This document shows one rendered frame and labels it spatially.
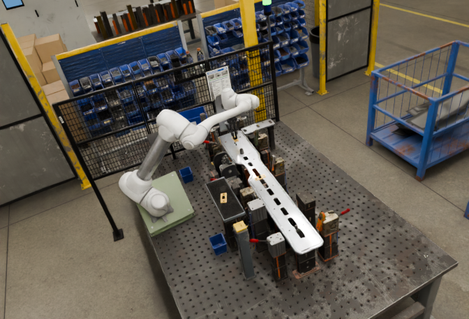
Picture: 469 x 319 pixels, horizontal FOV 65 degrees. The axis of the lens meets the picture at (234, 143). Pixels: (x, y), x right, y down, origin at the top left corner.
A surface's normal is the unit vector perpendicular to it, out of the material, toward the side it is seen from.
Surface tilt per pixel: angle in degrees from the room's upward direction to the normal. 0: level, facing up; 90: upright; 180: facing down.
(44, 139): 91
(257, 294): 0
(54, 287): 0
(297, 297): 0
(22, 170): 93
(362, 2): 91
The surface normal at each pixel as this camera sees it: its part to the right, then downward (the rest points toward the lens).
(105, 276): -0.15, -0.80
